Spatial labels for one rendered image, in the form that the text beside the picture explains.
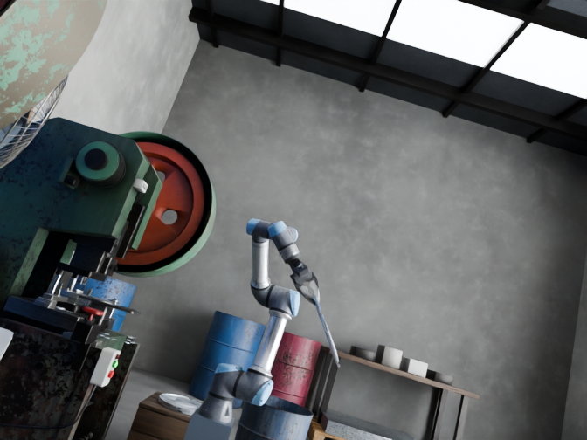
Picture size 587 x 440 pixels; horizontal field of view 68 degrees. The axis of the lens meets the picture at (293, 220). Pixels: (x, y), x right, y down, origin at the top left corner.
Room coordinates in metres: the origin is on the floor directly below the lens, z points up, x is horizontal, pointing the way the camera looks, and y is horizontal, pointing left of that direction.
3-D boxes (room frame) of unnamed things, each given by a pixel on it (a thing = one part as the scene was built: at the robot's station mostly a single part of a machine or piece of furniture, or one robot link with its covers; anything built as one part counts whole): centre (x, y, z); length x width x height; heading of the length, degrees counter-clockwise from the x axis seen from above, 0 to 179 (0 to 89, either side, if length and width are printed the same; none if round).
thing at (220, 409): (2.11, 0.08, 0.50); 0.15 x 0.15 x 0.10
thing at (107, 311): (2.09, 0.68, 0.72); 0.25 x 0.14 x 0.14; 90
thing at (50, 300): (1.92, 0.86, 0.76); 0.17 x 0.06 x 0.10; 0
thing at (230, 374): (2.11, 0.07, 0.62); 0.13 x 0.12 x 0.14; 75
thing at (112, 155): (2.09, 0.86, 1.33); 0.67 x 0.18 x 0.18; 0
